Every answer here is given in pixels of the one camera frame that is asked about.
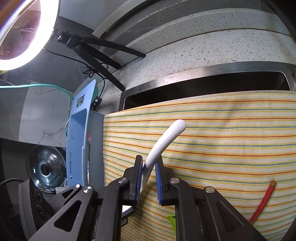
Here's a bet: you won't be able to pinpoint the green plastic spoon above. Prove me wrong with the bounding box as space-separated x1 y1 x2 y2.
168 215 177 234

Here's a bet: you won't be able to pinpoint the white ceramic spoon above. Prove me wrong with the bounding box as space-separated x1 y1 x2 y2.
121 119 187 214

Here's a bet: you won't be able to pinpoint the blue plastic utensil basket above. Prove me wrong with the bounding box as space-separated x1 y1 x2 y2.
66 80 104 188

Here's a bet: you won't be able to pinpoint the steel pot lid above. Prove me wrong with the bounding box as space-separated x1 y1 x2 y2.
26 145 66 194

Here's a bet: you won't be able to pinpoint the striped yellow cloth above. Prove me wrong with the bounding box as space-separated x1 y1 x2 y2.
103 91 295 240

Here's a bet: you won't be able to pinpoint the black tripod stand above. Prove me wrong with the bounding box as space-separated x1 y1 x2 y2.
57 32 145 91

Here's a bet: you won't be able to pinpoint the black camera box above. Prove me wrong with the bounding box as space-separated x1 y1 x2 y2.
18 179 54 240

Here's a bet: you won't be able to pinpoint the white cable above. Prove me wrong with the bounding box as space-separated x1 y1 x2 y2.
4 79 72 130

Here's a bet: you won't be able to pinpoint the green hose cable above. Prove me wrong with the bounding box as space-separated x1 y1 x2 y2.
0 83 75 100

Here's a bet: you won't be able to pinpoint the white ring light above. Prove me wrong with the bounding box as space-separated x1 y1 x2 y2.
1 0 61 71

